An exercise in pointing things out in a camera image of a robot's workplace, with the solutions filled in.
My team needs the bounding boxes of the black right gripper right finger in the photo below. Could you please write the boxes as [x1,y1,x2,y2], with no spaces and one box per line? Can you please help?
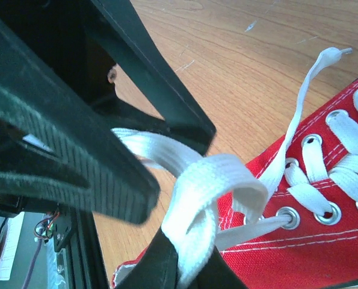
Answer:
[193,247,247,289]

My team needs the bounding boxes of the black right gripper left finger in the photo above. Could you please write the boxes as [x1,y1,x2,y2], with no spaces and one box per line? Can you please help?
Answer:
[114,229,178,288]

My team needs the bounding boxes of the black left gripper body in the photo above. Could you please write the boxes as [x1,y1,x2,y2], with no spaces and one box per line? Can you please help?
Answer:
[0,1,117,108]

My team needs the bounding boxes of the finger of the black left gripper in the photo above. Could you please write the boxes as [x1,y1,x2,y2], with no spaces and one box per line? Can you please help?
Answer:
[90,1,216,151]
[0,20,159,224]

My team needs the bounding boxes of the white shoelace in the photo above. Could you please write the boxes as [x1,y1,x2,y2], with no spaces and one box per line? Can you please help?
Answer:
[111,46,358,289]

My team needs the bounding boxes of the red canvas sneaker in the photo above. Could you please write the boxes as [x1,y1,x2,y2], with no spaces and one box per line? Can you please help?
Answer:
[110,65,358,289]

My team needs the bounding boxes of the black aluminium cage frame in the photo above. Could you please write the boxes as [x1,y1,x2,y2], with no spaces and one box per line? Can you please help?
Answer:
[54,206,110,289]

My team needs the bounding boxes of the white slotted cable duct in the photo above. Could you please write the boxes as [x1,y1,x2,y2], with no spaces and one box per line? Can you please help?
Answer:
[0,212,25,281]

